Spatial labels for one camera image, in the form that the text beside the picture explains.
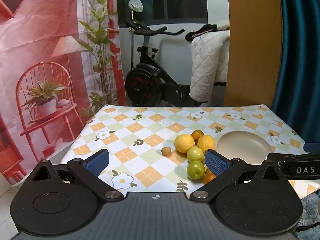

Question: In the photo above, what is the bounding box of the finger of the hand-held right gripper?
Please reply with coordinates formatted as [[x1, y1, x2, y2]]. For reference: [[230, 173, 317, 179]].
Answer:
[[266, 152, 283, 167]]

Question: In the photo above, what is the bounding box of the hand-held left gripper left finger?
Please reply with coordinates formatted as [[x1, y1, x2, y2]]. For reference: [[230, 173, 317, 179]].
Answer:
[[29, 149, 124, 202]]

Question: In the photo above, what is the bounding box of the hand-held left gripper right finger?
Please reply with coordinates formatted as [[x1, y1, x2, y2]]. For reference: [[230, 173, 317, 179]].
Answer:
[[190, 149, 288, 202]]

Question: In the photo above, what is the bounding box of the bright green apple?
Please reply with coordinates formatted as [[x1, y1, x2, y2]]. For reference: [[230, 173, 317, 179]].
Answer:
[[187, 161, 205, 180]]

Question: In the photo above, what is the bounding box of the yellow lemon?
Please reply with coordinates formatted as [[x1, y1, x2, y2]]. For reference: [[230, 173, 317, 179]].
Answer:
[[174, 134, 195, 153], [197, 135, 216, 154]]

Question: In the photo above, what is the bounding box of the pale green apple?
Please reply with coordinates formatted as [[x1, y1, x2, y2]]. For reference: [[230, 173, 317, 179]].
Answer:
[[186, 147, 204, 163]]

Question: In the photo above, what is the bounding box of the cream round plate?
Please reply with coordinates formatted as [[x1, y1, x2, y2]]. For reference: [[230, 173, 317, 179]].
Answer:
[[217, 131, 272, 165]]

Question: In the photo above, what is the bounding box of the dark greenish orange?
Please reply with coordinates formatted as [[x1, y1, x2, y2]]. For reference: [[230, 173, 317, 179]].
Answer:
[[191, 129, 205, 140]]

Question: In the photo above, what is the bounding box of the grey fluffy rug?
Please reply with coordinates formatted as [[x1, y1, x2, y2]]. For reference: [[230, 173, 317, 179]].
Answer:
[[299, 191, 320, 230]]

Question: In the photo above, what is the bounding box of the checkered floral tablecloth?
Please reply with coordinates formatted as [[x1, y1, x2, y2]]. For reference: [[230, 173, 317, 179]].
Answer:
[[41, 104, 320, 200]]

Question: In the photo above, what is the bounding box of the black exercise bike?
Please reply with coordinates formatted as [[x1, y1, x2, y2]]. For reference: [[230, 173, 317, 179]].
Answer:
[[124, 19, 209, 107]]

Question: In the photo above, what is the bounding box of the white quilted blanket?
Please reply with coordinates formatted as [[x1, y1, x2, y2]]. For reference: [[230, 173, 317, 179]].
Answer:
[[189, 27, 230, 103]]

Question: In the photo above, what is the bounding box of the teal curtain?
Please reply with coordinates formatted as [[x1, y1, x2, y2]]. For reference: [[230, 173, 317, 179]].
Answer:
[[271, 0, 320, 143]]

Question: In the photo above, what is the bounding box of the wooden panel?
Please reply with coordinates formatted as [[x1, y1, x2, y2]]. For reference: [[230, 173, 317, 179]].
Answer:
[[224, 0, 283, 107]]

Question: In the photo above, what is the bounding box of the metal pole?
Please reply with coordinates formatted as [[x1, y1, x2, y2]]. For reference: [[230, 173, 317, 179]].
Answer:
[[130, 11, 134, 68]]

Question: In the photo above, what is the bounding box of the red printed backdrop cloth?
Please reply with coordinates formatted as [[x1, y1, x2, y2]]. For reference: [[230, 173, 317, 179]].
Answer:
[[0, 0, 127, 188]]

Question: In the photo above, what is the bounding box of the black garment with pink trim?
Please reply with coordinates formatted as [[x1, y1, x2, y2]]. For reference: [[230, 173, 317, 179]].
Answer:
[[185, 24, 218, 40]]

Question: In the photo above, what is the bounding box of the white fluffy cloth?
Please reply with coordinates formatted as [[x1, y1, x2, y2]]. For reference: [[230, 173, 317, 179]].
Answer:
[[217, 19, 230, 31]]

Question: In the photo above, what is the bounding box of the white plastic cover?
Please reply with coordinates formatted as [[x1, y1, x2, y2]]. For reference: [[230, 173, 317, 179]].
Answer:
[[128, 0, 143, 13]]

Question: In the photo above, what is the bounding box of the dark window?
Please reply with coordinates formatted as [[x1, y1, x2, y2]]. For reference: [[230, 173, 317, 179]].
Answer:
[[117, 0, 208, 28]]

